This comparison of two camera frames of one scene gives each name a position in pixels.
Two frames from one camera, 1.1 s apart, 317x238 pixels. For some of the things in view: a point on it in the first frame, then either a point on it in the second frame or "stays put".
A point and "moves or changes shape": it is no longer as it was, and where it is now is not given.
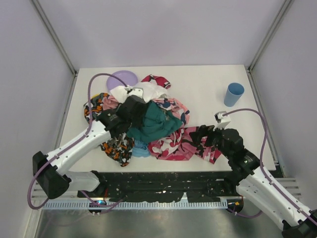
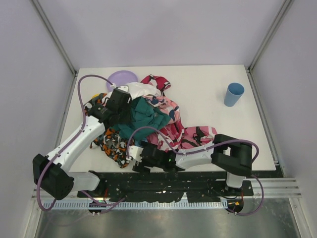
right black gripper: (208, 135) to (142, 161)
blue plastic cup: (235, 91) stays put
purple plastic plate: (127, 77) stays put
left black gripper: (138, 106) to (123, 115)
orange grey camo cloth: (119, 147) stays put
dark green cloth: (153, 124) moves or changes shape
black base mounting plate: (163, 186) stays put
